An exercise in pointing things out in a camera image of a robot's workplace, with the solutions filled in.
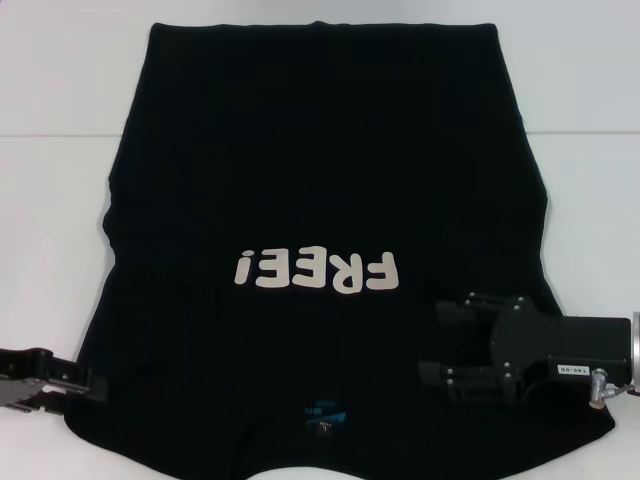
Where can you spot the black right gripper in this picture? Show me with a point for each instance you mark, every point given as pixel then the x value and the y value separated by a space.
pixel 560 350

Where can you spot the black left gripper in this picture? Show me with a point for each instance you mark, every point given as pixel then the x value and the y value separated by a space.
pixel 25 370

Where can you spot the black t-shirt with FREE print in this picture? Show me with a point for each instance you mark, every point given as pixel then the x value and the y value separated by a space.
pixel 320 150

